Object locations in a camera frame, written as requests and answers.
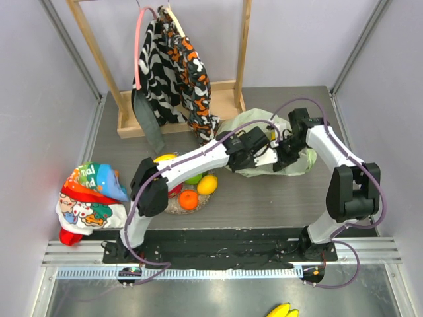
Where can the black white zebra garment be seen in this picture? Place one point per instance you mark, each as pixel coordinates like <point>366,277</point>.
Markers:
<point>158,101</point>

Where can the yellow fake lemon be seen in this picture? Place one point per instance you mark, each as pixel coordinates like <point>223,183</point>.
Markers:
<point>207,185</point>

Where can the orange grey camouflage garment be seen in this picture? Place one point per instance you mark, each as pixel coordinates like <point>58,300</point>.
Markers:
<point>192,80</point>

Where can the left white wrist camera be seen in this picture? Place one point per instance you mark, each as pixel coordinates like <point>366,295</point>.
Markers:
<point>269,156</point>

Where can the red fake dragon fruit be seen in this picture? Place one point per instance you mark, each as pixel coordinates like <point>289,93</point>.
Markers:
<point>175,191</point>

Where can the yellow fake banana bunch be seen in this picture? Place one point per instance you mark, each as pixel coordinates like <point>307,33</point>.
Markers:
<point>165,157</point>

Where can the white slotted cable duct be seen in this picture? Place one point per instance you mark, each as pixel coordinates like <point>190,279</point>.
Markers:
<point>135,273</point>

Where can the green fake lime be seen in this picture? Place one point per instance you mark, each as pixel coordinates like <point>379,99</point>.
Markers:
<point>194,180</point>

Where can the pink clothes hanger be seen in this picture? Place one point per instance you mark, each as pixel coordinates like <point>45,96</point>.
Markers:
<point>142,12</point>

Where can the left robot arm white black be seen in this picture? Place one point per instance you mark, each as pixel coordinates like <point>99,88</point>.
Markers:
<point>149,192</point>

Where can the wooden clothes hanger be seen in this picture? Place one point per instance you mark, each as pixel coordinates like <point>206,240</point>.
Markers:
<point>173,17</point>

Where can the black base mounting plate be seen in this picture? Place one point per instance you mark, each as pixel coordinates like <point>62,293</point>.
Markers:
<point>221,249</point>

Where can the colourful cartoon print cloth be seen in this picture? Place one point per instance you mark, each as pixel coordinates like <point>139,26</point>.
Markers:
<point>90,199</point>

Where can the orange fake orange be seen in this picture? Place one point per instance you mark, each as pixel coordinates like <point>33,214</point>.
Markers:
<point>188,199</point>

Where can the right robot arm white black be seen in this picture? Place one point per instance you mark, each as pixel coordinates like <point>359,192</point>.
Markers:
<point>353,192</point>

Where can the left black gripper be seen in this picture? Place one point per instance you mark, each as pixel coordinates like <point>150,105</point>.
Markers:
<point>234,167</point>

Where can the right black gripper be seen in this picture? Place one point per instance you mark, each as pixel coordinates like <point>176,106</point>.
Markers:
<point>287,149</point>

